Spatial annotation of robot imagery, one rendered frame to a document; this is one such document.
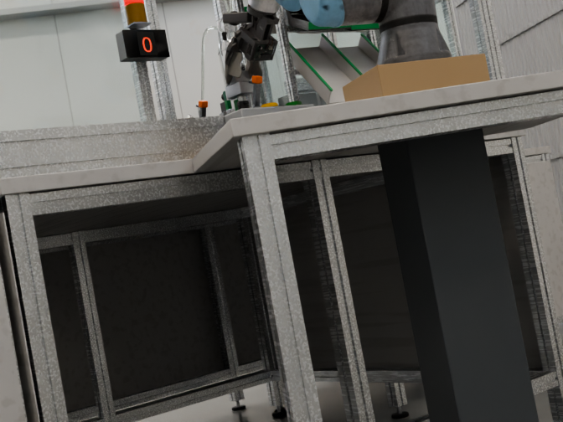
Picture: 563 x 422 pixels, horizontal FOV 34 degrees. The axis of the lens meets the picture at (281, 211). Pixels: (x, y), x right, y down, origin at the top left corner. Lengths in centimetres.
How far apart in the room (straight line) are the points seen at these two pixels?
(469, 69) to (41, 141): 83
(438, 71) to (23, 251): 83
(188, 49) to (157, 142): 857
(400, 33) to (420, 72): 12
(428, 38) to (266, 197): 54
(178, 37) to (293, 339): 918
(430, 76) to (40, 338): 86
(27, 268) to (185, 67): 882
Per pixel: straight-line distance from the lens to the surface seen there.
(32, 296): 170
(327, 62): 255
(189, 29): 1056
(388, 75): 170
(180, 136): 197
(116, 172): 179
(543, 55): 639
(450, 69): 175
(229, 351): 391
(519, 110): 162
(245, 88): 228
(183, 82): 1040
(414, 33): 180
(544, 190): 387
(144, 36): 232
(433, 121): 155
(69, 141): 185
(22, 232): 171
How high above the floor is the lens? 65
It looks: 2 degrees up
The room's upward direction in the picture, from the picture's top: 10 degrees counter-clockwise
